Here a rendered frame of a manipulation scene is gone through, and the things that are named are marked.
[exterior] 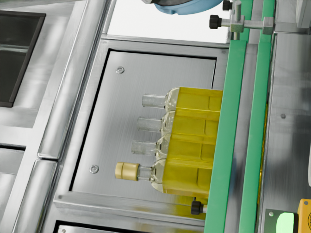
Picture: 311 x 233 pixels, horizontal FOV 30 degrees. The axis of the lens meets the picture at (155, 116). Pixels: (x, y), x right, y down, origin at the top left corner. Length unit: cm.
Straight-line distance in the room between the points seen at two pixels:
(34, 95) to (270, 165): 74
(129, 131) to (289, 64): 44
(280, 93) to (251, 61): 10
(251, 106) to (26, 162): 58
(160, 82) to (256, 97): 41
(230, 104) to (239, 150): 10
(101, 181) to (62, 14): 57
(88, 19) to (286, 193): 84
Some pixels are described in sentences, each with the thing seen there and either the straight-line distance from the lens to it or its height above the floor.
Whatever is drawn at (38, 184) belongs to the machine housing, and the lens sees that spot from 134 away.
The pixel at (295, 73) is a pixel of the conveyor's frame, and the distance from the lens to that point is 109.
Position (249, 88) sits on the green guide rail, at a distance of 109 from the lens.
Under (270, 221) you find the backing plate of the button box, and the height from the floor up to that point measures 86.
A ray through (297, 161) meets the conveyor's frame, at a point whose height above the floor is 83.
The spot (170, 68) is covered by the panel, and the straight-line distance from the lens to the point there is 145.
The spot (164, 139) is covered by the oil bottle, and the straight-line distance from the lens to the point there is 116.
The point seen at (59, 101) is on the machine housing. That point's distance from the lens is 144.
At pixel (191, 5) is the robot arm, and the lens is 85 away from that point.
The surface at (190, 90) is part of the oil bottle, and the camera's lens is 122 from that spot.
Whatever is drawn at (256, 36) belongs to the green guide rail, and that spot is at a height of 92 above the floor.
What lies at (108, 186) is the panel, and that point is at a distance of 130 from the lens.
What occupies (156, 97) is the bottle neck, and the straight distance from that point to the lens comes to 123.
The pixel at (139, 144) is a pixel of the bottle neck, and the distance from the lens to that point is 117.
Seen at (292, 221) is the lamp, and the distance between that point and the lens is 88.
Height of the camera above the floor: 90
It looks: 10 degrees up
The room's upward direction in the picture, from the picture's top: 84 degrees counter-clockwise
